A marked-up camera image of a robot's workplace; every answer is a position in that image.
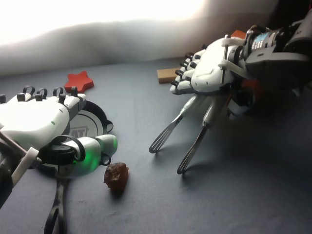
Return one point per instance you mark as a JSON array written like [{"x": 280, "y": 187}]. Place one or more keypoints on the black frying pan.
[{"x": 97, "y": 119}]

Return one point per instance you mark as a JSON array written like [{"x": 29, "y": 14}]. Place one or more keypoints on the grey table cloth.
[{"x": 219, "y": 195}]

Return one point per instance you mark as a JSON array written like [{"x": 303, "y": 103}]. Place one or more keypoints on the taped metal tongs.
[{"x": 161, "y": 139}]

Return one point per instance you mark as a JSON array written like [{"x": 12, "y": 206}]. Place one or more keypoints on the brown toy meat chunk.
[{"x": 116, "y": 175}]

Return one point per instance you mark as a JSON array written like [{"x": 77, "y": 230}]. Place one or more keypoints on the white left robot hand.
[{"x": 31, "y": 117}]

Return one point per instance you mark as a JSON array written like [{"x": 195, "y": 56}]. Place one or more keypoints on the red star block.
[{"x": 78, "y": 81}]

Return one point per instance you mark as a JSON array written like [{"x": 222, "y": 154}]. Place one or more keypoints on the large orange cube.
[{"x": 237, "y": 33}]

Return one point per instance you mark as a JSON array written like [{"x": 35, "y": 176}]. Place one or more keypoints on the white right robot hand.
[{"x": 209, "y": 68}]

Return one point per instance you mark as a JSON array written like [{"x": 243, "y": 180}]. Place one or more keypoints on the white backdrop cloth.
[{"x": 122, "y": 36}]

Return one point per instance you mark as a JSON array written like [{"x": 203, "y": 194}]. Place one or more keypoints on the tan wooden rectangular block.
[{"x": 165, "y": 76}]

